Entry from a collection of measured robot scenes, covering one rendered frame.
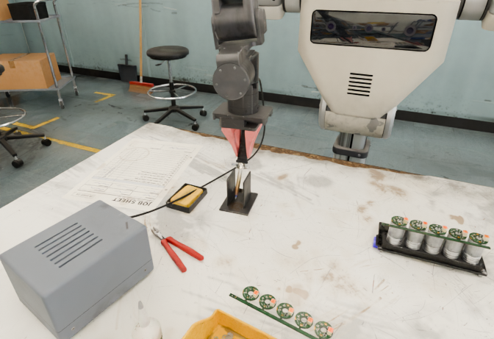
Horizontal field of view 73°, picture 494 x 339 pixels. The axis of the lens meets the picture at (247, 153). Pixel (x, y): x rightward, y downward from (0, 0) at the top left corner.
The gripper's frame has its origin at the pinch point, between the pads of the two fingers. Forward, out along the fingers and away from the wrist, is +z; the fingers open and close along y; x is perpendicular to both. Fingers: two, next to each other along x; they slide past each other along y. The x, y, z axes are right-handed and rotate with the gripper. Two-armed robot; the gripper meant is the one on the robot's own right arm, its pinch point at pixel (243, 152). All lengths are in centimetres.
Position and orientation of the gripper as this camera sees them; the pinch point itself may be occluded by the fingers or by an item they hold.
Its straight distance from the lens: 67.0
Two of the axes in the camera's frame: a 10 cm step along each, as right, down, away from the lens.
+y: 9.6, 1.4, -2.6
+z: 0.0, 8.8, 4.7
